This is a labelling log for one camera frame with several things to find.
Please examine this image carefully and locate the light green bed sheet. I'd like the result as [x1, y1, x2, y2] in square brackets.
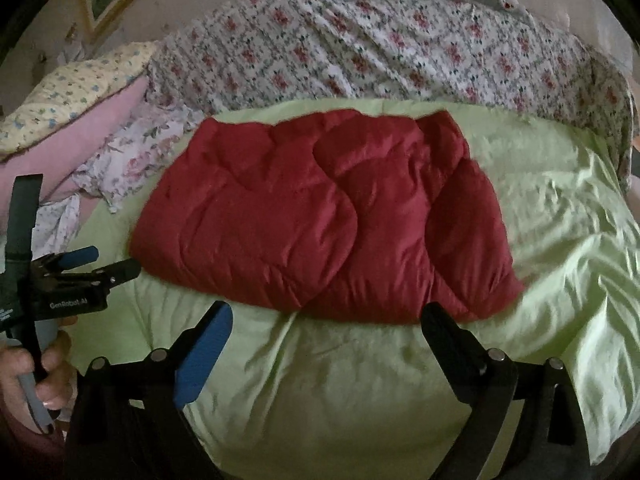
[65, 99, 640, 480]

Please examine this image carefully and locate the pink pillow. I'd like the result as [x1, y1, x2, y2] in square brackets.
[0, 77, 151, 201]

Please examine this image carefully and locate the white floral quilt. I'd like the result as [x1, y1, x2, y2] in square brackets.
[147, 0, 636, 193]

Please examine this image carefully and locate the yellow floral pillow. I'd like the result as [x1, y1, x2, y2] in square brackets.
[0, 42, 158, 156]

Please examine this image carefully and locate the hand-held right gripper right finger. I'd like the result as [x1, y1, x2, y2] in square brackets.
[421, 302, 591, 480]

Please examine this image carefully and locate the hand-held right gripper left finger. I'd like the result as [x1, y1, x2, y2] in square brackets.
[65, 301, 235, 480]

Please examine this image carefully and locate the red padded jacket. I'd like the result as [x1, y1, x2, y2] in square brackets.
[129, 109, 526, 326]

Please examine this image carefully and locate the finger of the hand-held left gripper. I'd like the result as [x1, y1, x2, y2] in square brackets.
[55, 246, 100, 269]
[75, 258, 142, 288]

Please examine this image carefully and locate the white floral cloth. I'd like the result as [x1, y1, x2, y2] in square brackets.
[35, 105, 203, 256]

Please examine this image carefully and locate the person's left hand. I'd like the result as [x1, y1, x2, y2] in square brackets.
[0, 332, 76, 411]

